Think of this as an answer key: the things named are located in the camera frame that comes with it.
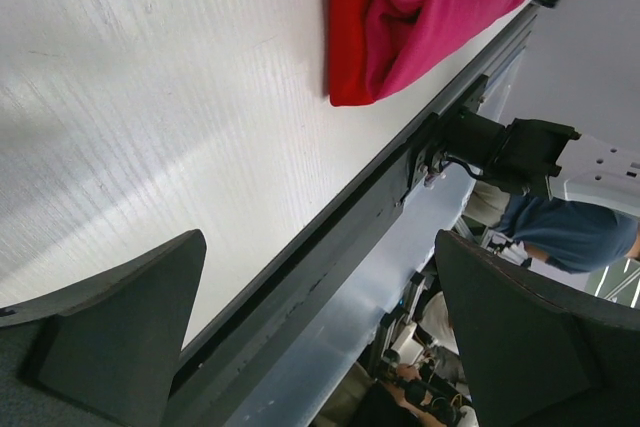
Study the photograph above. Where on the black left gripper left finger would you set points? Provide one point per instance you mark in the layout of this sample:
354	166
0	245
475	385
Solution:
102	351

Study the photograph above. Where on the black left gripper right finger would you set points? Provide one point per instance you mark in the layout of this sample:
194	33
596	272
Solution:
536	352

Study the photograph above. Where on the pink t shirt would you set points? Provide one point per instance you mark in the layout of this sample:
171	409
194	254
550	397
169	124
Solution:
405	39

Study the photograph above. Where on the red t shirt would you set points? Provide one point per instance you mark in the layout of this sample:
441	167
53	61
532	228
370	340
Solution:
347	56

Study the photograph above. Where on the person in blue shirt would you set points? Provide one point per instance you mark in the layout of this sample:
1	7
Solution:
573	237

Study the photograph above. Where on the person in white shirt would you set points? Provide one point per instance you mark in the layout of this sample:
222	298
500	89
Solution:
431	385

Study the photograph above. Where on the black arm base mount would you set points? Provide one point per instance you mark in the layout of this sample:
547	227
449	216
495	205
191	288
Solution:
520	158

